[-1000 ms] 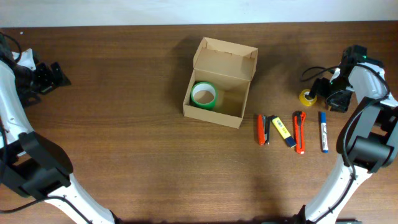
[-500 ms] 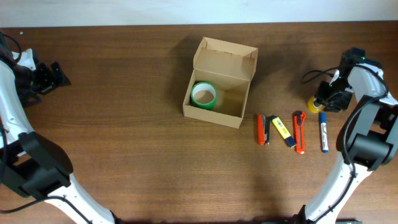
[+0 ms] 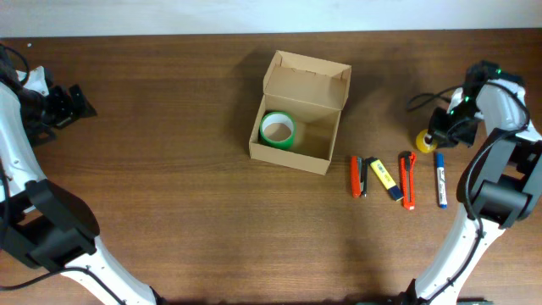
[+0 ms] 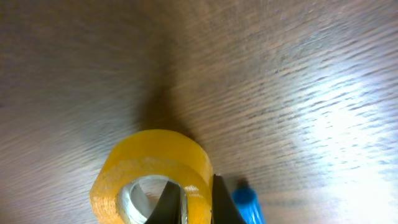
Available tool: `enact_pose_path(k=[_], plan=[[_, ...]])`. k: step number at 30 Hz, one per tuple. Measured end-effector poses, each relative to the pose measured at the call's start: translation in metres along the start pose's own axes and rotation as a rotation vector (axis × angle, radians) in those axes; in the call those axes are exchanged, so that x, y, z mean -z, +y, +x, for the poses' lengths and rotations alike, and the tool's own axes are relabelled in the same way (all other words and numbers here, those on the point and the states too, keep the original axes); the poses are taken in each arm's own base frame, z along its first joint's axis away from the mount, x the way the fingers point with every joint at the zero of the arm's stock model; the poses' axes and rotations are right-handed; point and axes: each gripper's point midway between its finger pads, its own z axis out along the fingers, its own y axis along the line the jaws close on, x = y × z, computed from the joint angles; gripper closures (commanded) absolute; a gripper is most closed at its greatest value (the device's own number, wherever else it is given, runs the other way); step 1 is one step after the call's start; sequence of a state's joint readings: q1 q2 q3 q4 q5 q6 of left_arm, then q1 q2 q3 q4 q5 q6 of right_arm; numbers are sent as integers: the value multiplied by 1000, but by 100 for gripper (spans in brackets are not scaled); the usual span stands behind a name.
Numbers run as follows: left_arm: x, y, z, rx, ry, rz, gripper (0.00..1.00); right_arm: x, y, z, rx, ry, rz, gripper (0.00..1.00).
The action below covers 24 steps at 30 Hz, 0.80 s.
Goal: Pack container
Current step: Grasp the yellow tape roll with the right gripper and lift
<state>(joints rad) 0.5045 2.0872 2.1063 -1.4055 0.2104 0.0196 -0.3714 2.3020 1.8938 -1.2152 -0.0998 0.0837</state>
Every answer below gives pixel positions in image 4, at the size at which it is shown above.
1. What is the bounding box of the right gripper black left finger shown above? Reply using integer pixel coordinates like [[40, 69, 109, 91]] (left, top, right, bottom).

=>
[[146, 181, 182, 224]]

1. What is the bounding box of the blue white marker pen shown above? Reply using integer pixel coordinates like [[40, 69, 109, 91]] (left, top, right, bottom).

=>
[[232, 186, 267, 224]]

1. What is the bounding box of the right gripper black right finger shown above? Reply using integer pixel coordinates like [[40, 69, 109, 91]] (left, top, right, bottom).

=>
[[212, 174, 248, 224]]

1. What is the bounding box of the small yellow tape roll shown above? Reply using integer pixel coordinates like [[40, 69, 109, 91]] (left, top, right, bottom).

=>
[[90, 129, 213, 223]]

